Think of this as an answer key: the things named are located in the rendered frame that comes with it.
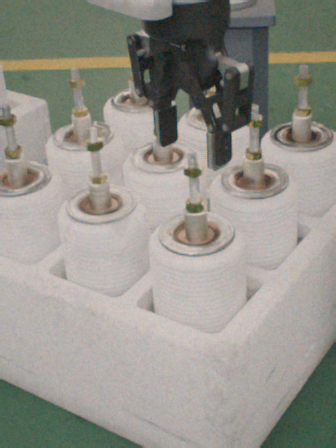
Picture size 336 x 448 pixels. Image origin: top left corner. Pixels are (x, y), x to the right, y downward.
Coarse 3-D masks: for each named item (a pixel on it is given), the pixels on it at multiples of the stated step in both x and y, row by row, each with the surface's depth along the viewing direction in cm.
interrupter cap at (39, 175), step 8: (0, 168) 93; (32, 168) 93; (40, 168) 93; (48, 168) 92; (0, 176) 92; (32, 176) 92; (40, 176) 91; (48, 176) 91; (0, 184) 90; (8, 184) 90; (24, 184) 90; (32, 184) 89; (40, 184) 89; (0, 192) 88; (8, 192) 88; (16, 192) 88; (24, 192) 88; (32, 192) 88
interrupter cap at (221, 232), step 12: (180, 216) 82; (216, 216) 81; (168, 228) 80; (180, 228) 80; (216, 228) 80; (228, 228) 80; (168, 240) 79; (180, 240) 79; (204, 240) 79; (216, 240) 78; (228, 240) 78; (180, 252) 77; (192, 252) 76; (204, 252) 76; (216, 252) 77
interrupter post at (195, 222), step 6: (186, 210) 78; (204, 210) 78; (186, 216) 78; (192, 216) 77; (198, 216) 77; (204, 216) 78; (186, 222) 78; (192, 222) 78; (198, 222) 77; (204, 222) 78; (186, 228) 78; (192, 228) 78; (198, 228) 78; (204, 228) 78; (186, 234) 79; (192, 234) 78; (198, 234) 78; (204, 234) 79; (192, 240) 79; (198, 240) 79
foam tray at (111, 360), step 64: (0, 256) 91; (320, 256) 89; (0, 320) 93; (64, 320) 86; (128, 320) 80; (256, 320) 79; (320, 320) 95; (64, 384) 92; (128, 384) 85; (192, 384) 79; (256, 384) 82
